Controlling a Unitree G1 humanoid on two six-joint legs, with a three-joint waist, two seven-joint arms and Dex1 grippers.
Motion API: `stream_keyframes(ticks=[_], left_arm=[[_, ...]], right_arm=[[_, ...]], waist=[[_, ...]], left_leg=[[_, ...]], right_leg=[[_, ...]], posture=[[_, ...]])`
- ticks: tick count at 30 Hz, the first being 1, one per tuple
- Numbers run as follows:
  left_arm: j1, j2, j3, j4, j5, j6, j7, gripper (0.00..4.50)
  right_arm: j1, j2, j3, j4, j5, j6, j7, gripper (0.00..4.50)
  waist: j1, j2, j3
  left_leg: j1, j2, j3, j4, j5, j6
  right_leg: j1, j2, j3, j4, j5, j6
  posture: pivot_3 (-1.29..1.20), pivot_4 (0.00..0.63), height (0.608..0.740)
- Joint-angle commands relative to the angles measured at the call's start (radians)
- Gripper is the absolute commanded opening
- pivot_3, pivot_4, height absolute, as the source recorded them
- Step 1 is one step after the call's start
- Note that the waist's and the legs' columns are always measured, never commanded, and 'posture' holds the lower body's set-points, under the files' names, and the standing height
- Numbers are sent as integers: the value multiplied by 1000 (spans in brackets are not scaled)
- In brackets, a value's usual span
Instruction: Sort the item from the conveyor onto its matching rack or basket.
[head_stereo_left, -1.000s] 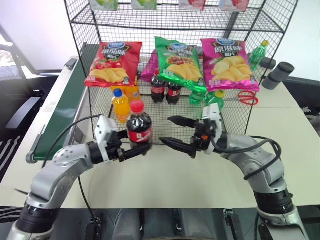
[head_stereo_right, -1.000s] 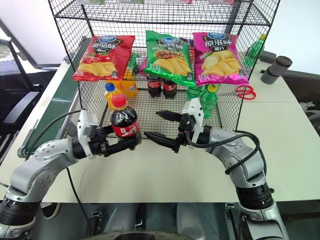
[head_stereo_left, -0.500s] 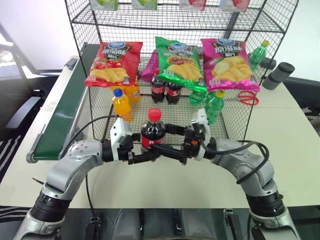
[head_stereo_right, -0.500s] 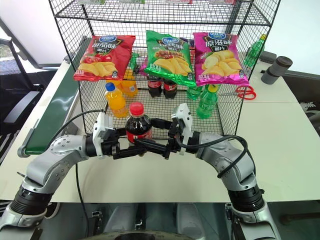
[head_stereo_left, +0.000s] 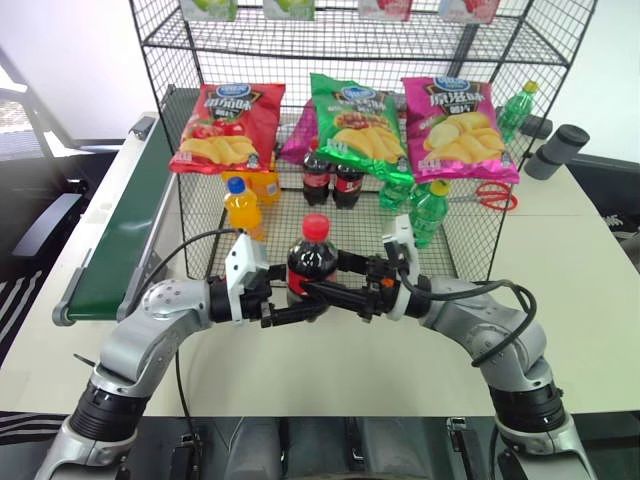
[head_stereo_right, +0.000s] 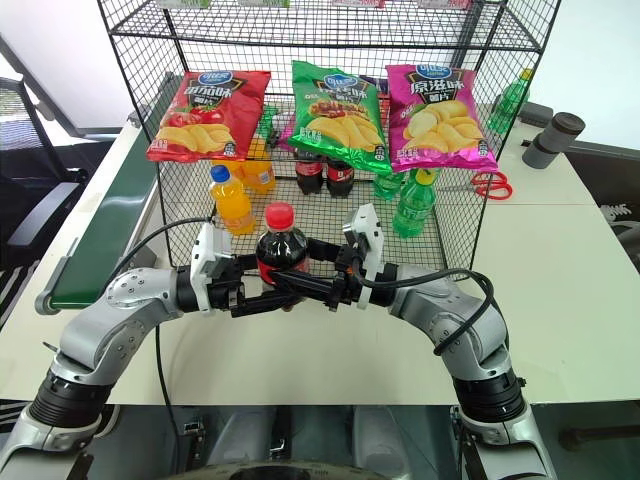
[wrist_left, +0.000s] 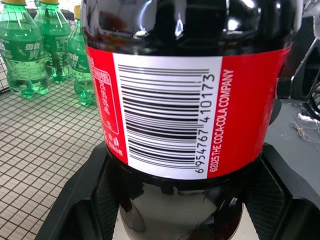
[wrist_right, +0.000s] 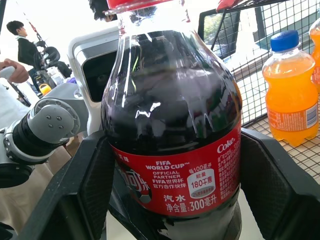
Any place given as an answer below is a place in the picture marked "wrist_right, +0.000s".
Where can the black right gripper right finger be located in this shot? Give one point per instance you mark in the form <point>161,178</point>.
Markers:
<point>280,190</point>

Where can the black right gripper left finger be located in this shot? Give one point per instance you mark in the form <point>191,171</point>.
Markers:
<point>75,190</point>

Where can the cola bottle with red label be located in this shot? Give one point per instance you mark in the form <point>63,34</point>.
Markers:
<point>170,100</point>

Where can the white handheld device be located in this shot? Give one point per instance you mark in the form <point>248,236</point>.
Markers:
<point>6,72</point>

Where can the red item on rack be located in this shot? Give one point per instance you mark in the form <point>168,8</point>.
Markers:
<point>232,4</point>

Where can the bare hand of person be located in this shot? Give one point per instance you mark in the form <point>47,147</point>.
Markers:
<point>21,73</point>

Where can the orange soda bottle, blue cap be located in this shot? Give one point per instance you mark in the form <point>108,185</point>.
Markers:
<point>290,100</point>

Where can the small orange object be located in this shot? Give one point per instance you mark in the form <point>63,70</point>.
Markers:
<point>45,89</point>

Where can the person in white clothing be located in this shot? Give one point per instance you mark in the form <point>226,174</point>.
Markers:
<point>11,105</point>

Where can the black scooter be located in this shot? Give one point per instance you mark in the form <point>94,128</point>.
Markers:
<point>53,57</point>

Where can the white and silver robot torso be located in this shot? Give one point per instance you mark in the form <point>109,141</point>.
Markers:
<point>80,50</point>

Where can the bystander in black jacket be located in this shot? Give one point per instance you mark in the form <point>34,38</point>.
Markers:
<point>26,50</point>

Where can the black framed mesh panel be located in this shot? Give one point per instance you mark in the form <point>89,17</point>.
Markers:
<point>222,32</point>

